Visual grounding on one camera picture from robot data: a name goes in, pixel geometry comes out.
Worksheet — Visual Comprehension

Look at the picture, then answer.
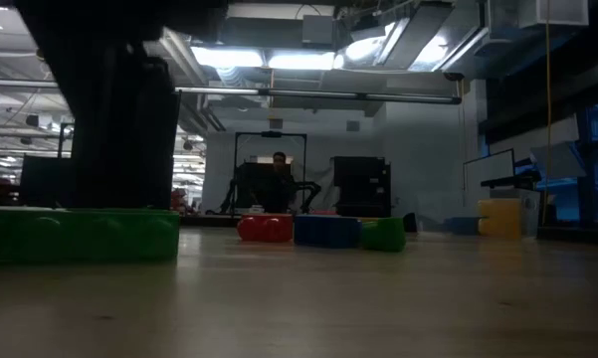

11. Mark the blue square building block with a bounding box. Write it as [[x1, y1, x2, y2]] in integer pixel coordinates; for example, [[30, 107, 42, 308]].
[[445, 216, 485, 237], [294, 214, 363, 250]]

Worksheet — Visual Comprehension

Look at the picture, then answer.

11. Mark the red background object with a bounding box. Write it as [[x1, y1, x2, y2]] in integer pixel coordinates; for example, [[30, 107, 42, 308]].
[[171, 187, 190, 213]]

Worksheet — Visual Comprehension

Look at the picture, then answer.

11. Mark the small red building block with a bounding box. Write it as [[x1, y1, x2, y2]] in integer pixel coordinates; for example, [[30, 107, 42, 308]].
[[236, 213, 295, 244]]

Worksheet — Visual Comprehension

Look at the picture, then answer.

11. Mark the black metal table frame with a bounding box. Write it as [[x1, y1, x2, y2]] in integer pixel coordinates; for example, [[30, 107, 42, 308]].
[[179, 213, 240, 229]]

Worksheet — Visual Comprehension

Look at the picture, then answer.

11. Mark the grey tilted panel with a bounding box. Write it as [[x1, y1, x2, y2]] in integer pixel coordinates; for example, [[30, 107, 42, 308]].
[[529, 141, 587, 180]]

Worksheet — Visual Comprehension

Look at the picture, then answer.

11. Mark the black wall shelf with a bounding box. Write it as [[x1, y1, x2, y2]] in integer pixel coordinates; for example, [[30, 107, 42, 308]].
[[480, 171, 542, 189]]

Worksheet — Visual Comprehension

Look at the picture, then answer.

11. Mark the black equipment cabinet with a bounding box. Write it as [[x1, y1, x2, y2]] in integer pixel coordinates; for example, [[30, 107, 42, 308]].
[[331, 155, 393, 218]]

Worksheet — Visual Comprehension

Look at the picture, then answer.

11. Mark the person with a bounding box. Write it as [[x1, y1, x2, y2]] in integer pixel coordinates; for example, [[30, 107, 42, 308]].
[[268, 151, 299, 214]]

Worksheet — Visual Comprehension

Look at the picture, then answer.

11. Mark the grey ceiling box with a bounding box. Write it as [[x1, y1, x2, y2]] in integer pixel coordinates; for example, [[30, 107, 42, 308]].
[[301, 14, 337, 47]]

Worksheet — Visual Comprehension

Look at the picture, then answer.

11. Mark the ceiling light panel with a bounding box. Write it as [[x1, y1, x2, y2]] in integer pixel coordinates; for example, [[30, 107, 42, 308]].
[[191, 47, 337, 71]]

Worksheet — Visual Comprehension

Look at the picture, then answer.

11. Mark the white cloth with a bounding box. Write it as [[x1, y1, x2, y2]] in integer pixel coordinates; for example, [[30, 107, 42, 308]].
[[291, 166, 337, 208]]

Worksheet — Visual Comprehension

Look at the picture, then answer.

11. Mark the long green building block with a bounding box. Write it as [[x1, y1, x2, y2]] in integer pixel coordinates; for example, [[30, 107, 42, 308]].
[[0, 207, 181, 264]]

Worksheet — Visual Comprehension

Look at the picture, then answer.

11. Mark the black robot station frame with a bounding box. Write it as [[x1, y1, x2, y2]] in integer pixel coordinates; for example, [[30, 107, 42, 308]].
[[232, 130, 308, 216]]

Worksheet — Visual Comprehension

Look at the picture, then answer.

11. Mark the black storage box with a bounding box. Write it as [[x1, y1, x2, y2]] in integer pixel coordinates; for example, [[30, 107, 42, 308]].
[[19, 155, 75, 210]]

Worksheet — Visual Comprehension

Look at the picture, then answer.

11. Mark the whiteboard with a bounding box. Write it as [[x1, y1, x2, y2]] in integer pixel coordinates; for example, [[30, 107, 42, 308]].
[[461, 147, 517, 223]]

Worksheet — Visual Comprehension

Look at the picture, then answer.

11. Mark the small green building block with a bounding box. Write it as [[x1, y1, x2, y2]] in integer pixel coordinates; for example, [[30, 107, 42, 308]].
[[360, 216, 408, 254]]

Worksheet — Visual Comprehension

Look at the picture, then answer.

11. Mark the long ceiling pipe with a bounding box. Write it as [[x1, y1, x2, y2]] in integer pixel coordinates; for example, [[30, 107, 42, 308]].
[[176, 86, 463, 105]]

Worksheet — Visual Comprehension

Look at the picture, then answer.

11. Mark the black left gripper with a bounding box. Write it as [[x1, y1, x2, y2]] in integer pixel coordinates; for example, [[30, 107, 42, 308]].
[[34, 39, 180, 150]]

